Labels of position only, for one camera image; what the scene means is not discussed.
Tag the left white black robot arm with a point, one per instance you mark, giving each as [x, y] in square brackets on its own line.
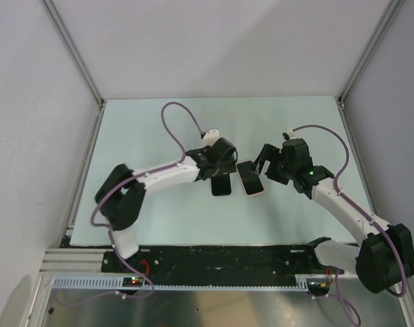
[121, 196]

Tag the left controller board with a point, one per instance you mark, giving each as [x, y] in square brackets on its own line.
[133, 281]

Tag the black smartphone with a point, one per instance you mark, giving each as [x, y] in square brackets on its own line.
[251, 180]

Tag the pink phone case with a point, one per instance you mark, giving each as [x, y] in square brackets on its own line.
[254, 193]

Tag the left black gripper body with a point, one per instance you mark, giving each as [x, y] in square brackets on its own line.
[227, 167]

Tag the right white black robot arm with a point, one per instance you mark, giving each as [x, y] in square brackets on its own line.
[383, 254]

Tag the aluminium corner post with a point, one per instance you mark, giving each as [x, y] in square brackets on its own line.
[382, 27]
[72, 50]

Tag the left aluminium corner post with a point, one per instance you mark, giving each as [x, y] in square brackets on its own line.
[72, 50]

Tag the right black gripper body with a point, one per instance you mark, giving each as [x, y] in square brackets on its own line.
[281, 171]

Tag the black phone case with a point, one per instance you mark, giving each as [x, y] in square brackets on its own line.
[221, 195]

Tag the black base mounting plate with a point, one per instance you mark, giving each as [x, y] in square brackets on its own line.
[224, 277]

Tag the controller board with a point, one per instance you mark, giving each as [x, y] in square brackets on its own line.
[133, 281]
[318, 288]

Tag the aluminium front frame rail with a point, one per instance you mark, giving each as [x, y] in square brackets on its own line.
[74, 260]

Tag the right controller board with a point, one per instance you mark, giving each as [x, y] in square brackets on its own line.
[318, 288]

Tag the right aluminium corner post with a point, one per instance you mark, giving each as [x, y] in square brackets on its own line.
[382, 27]

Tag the small black phone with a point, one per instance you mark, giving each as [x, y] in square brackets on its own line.
[221, 185]

